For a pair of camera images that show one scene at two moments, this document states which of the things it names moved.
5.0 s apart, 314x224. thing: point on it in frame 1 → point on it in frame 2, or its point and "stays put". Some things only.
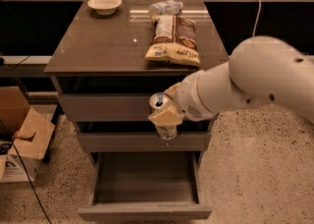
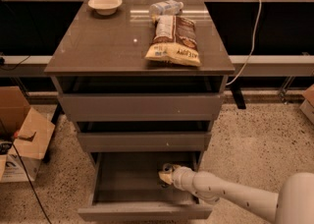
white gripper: (190, 99) → (182, 177)
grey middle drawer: (140, 142) stays put
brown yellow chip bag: (174, 40) stays put
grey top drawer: (101, 108) stays put
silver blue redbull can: (157, 101) → (168, 167)
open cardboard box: (28, 130) stays put
